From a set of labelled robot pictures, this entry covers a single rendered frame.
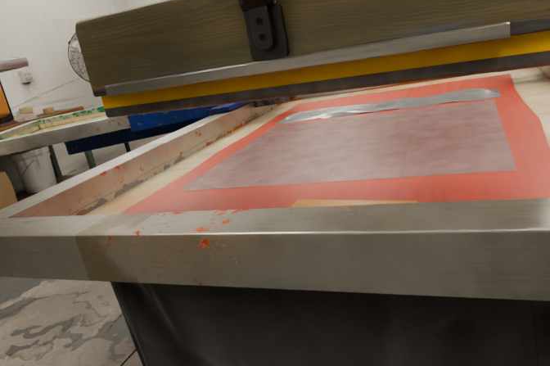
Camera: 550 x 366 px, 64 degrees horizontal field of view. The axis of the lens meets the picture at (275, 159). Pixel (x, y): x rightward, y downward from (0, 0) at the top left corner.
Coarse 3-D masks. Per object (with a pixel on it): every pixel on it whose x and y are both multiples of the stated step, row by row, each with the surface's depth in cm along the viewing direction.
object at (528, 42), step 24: (456, 48) 32; (480, 48) 32; (504, 48) 31; (528, 48) 31; (288, 72) 38; (312, 72) 37; (336, 72) 36; (360, 72) 35; (120, 96) 45; (144, 96) 44; (168, 96) 43; (192, 96) 42
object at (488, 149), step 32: (416, 96) 77; (512, 96) 62; (384, 128) 59; (416, 128) 56; (448, 128) 53; (480, 128) 50; (512, 128) 48; (352, 160) 48; (384, 160) 46; (416, 160) 44; (448, 160) 42; (480, 160) 40; (512, 160) 38; (544, 160) 37; (320, 192) 40; (352, 192) 39; (384, 192) 37; (416, 192) 36; (448, 192) 35; (480, 192) 33; (512, 192) 32; (544, 192) 31
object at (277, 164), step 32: (352, 96) 92; (384, 96) 84; (288, 128) 73; (320, 128) 68; (352, 128) 63; (224, 160) 60; (256, 160) 56; (288, 160) 53; (320, 160) 50; (160, 192) 51; (192, 192) 48; (224, 192) 46; (256, 192) 44; (288, 192) 42
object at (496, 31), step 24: (504, 24) 29; (336, 48) 34; (360, 48) 33; (384, 48) 32; (408, 48) 31; (432, 48) 31; (192, 72) 39; (216, 72) 38; (240, 72) 37; (264, 72) 36
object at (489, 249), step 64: (192, 128) 70; (64, 192) 46; (0, 256) 36; (64, 256) 33; (128, 256) 31; (192, 256) 28; (256, 256) 26; (320, 256) 25; (384, 256) 23; (448, 256) 22; (512, 256) 21
